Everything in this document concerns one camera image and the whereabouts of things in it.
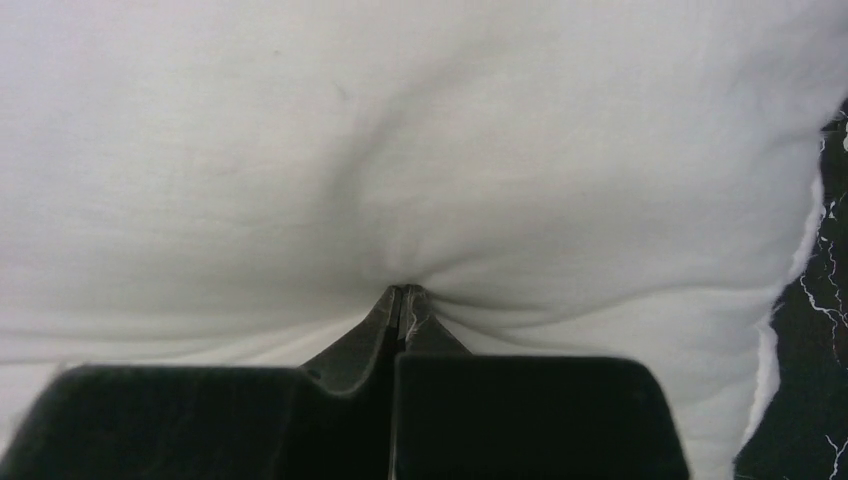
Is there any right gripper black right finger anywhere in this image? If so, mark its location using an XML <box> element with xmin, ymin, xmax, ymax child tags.
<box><xmin>392</xmin><ymin>286</ymin><xmax>689</xmax><ymax>479</ymax></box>

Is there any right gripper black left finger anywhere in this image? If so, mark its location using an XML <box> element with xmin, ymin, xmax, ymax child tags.
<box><xmin>1</xmin><ymin>287</ymin><xmax>399</xmax><ymax>479</ymax></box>

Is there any white pillow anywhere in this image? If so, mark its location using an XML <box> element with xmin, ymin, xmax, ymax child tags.
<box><xmin>1</xmin><ymin>1</ymin><xmax>847</xmax><ymax>479</ymax></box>

